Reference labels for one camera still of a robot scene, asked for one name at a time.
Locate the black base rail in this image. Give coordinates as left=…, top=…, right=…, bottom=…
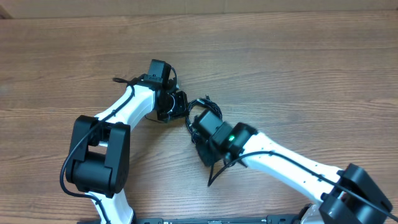
left=134, top=214, right=301, bottom=224

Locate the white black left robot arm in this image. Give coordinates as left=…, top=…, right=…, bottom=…
left=59, top=59, right=188, bottom=223

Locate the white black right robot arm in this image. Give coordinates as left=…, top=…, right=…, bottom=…
left=192, top=110, right=397, bottom=223

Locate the black cable bundle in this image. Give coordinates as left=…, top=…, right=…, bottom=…
left=185, top=95, right=223, bottom=146

